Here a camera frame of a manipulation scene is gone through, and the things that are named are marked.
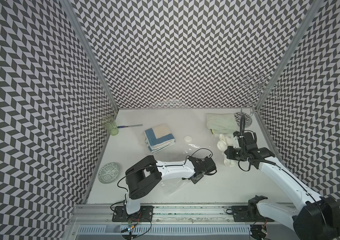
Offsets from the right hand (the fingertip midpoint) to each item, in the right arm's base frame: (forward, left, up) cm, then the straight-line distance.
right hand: (226, 155), depth 82 cm
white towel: (+5, +2, +3) cm, 6 cm away
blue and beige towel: (+16, +40, -5) cm, 43 cm away
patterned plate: (-7, +67, -7) cm, 68 cm away
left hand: (-6, +20, -8) cm, 23 cm away
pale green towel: (+29, -5, -8) cm, 30 cm away
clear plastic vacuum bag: (-14, +31, -8) cm, 35 cm away
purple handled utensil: (+27, +62, -7) cm, 68 cm away
